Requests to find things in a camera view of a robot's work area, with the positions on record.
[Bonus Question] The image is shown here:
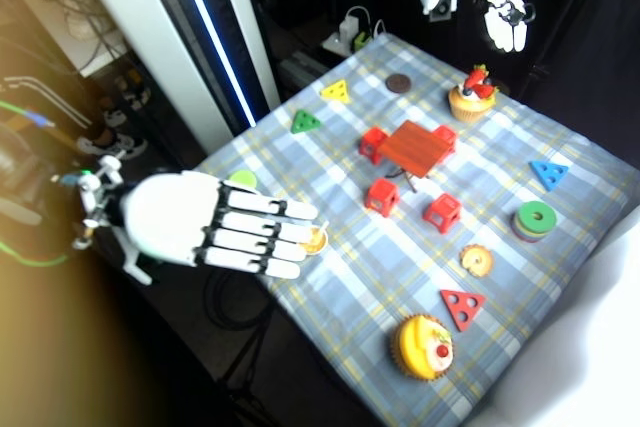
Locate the green cable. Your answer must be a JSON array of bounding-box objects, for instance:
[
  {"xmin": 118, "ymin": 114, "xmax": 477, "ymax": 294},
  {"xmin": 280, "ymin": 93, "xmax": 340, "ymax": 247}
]
[{"xmin": 0, "ymin": 240, "xmax": 70, "ymax": 269}]

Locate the white pillar with blue light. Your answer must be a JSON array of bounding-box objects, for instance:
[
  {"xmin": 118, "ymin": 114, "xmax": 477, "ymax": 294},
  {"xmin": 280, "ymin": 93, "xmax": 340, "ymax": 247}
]
[{"xmin": 66, "ymin": 0, "xmax": 282, "ymax": 154}]

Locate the orange tart toy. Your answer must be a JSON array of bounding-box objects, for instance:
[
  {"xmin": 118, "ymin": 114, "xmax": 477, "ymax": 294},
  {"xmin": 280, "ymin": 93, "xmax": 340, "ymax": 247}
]
[{"xmin": 299, "ymin": 223, "xmax": 331, "ymax": 256}]

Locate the white power strip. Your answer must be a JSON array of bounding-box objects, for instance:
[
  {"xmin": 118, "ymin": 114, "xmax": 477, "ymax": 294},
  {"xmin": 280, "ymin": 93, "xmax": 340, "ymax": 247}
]
[{"xmin": 321, "ymin": 5, "xmax": 387, "ymax": 56}]

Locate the strawberry toy cupcake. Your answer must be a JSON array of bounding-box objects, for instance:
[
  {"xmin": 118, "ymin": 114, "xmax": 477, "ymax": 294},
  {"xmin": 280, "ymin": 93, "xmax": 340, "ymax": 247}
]
[{"xmin": 446, "ymin": 63, "xmax": 501, "ymax": 125}]

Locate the white rounded cover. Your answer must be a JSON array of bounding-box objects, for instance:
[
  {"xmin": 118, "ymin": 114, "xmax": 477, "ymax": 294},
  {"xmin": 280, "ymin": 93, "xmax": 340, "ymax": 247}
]
[{"xmin": 464, "ymin": 204, "xmax": 640, "ymax": 427}]

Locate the red triangle block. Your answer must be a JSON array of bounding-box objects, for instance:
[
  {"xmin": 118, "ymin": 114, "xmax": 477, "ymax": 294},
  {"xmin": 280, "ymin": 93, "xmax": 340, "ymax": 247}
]
[{"xmin": 439, "ymin": 288, "xmax": 488, "ymax": 334}]

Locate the blue triangle block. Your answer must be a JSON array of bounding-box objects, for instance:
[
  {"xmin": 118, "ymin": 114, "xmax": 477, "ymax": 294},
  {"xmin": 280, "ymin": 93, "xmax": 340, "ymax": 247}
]
[{"xmin": 528, "ymin": 159, "xmax": 571, "ymax": 193}]

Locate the small brown toy table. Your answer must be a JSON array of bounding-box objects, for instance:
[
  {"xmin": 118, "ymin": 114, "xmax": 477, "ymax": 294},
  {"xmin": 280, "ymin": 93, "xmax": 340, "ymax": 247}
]
[{"xmin": 376, "ymin": 119, "xmax": 457, "ymax": 194}]

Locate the black cable coil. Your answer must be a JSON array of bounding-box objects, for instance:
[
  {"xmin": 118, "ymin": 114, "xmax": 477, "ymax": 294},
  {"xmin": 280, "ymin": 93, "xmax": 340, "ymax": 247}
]
[{"xmin": 201, "ymin": 266, "xmax": 275, "ymax": 334}]

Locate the yellow toy cupcake with cherry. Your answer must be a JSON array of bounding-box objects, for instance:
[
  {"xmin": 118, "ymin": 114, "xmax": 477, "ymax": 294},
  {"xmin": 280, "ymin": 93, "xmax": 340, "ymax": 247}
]
[{"xmin": 390, "ymin": 313, "xmax": 457, "ymax": 383}]

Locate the blue plaid cloth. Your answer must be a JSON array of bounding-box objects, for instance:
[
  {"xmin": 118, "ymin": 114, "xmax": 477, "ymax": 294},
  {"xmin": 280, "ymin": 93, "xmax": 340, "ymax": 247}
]
[{"xmin": 193, "ymin": 32, "xmax": 629, "ymax": 427}]

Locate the round toy tart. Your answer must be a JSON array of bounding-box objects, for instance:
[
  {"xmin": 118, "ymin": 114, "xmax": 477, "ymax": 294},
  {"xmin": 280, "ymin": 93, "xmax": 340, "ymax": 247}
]
[{"xmin": 459, "ymin": 243, "xmax": 495, "ymax": 279}]

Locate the lime green disc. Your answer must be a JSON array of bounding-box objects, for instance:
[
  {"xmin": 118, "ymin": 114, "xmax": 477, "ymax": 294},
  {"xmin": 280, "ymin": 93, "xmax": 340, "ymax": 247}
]
[{"xmin": 227, "ymin": 168, "xmax": 259, "ymax": 191}]

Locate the brown round cookie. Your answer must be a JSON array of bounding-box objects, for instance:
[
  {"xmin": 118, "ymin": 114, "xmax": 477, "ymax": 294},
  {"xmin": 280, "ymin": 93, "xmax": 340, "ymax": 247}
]
[{"xmin": 384, "ymin": 72, "xmax": 413, "ymax": 94}]

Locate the red toy stool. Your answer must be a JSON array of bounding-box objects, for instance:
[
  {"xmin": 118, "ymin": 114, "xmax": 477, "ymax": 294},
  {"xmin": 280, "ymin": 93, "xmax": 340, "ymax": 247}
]
[
  {"xmin": 422, "ymin": 192, "xmax": 463, "ymax": 235},
  {"xmin": 364, "ymin": 177, "xmax": 401, "ymax": 219},
  {"xmin": 358, "ymin": 126, "xmax": 390, "ymax": 166},
  {"xmin": 431, "ymin": 124, "xmax": 459, "ymax": 156}
]

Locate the stack of coloured rings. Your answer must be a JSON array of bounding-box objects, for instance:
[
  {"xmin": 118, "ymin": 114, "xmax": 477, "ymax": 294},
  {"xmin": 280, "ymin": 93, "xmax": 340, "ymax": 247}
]
[{"xmin": 510, "ymin": 199, "xmax": 558, "ymax": 245}]

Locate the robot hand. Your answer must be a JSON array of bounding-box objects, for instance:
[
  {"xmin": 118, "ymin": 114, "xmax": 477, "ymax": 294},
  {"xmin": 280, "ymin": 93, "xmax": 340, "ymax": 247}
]
[
  {"xmin": 118, "ymin": 170, "xmax": 320, "ymax": 286},
  {"xmin": 449, "ymin": 0, "xmax": 537, "ymax": 54}
]

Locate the yellow triangle block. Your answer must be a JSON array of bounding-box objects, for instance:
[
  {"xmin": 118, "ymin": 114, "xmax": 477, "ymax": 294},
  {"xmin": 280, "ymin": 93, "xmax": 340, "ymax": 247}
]
[{"xmin": 319, "ymin": 79, "xmax": 353, "ymax": 105}]

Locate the green triangle block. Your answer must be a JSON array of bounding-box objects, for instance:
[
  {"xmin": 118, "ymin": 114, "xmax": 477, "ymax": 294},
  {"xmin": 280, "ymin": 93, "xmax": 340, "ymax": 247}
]
[{"xmin": 290, "ymin": 109, "xmax": 324, "ymax": 136}]

